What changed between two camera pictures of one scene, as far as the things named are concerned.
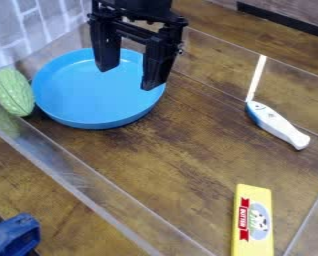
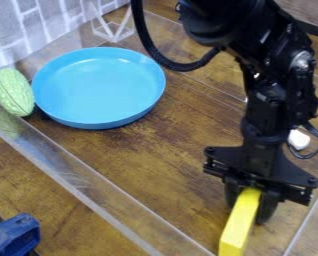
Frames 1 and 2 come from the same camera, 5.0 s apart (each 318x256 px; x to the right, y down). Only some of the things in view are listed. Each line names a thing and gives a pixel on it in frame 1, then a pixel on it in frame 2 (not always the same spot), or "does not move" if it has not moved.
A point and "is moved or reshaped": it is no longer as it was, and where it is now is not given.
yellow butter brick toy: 253,225 is moved or reshaped
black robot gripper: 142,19 -> 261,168
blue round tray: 78,96 does not move
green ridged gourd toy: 14,92 does not move
